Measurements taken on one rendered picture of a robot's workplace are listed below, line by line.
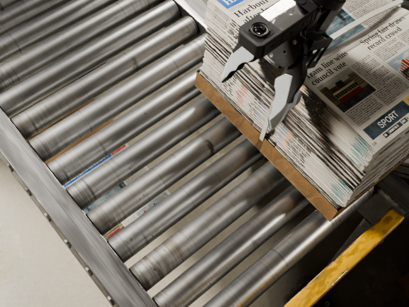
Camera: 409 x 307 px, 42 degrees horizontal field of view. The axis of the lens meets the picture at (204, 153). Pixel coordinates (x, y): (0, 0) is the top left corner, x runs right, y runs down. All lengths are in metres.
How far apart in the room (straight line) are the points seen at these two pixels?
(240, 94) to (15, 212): 1.13
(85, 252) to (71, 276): 0.84
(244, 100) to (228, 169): 0.14
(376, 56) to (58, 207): 0.60
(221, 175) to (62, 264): 0.92
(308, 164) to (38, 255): 1.13
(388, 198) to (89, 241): 0.55
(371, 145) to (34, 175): 0.59
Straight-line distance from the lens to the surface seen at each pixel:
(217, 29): 0.92
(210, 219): 0.95
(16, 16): 1.27
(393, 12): 1.00
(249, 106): 0.96
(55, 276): 1.79
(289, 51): 0.76
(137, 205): 0.97
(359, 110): 0.81
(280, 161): 0.96
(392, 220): 1.00
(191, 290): 0.91
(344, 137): 0.81
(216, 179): 0.98
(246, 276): 0.92
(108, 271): 0.92
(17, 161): 1.04
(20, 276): 1.82
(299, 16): 0.73
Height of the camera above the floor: 1.67
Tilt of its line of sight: 60 degrees down
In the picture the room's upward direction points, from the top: 5 degrees clockwise
